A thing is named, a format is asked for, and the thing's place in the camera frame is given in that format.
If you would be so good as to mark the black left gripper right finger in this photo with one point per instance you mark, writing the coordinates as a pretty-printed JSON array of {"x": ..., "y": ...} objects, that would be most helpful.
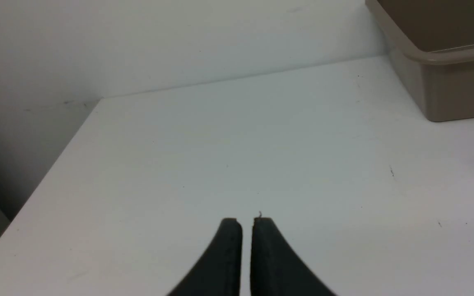
[{"x": 276, "y": 269}]

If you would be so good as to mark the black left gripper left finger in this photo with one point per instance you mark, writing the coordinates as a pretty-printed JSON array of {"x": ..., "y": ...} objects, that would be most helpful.
[{"x": 218, "y": 270}]

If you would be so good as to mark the tan plastic bin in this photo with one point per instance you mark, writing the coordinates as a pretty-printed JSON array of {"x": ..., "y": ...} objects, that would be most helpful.
[{"x": 431, "y": 49}]

